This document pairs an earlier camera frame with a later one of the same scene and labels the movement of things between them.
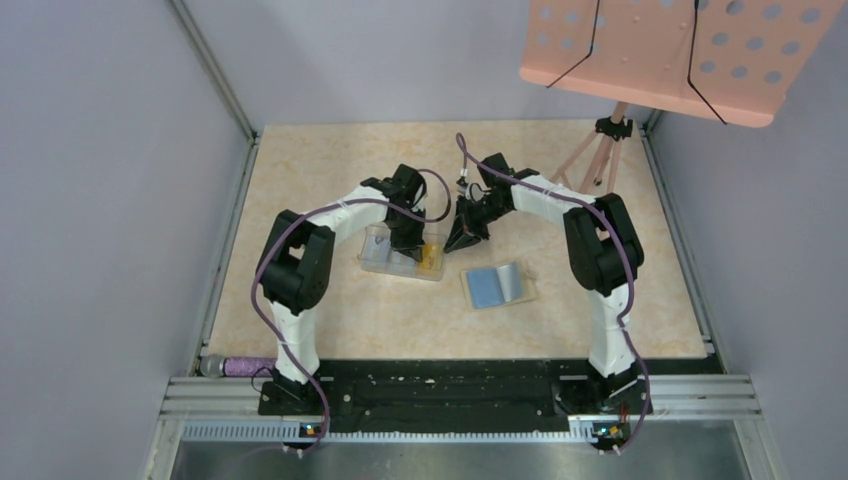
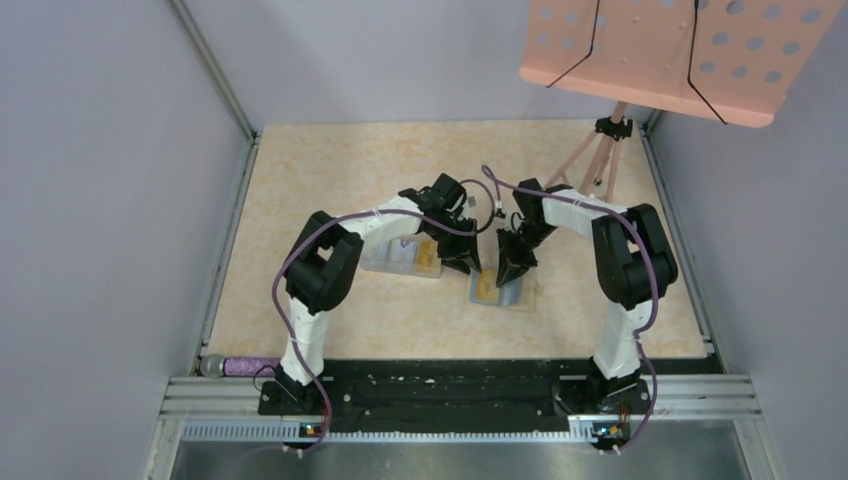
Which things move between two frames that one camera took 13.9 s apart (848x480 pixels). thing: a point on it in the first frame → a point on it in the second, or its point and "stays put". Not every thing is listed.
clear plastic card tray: (378, 257) stays put
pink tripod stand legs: (612, 129) stays put
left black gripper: (411, 246) → (464, 244)
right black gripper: (465, 232) → (511, 263)
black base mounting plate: (468, 396) stays put
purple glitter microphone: (214, 366) stays put
